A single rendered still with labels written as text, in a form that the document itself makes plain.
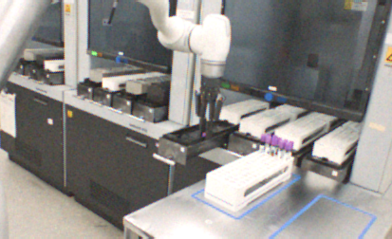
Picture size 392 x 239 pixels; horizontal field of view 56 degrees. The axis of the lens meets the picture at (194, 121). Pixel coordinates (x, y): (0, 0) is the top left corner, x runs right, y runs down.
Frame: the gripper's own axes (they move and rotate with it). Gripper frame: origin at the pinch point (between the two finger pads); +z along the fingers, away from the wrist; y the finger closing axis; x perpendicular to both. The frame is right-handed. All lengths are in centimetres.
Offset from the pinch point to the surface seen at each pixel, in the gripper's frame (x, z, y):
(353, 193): 5, 2, -56
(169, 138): 12.9, 3.2, 6.6
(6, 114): -11, 43, 181
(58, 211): -3, 84, 105
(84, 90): -11, 6, 90
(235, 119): -21.7, 0.3, 0.1
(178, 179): -11.2, 32.8, 19.5
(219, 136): -6.9, 4.0, -2.2
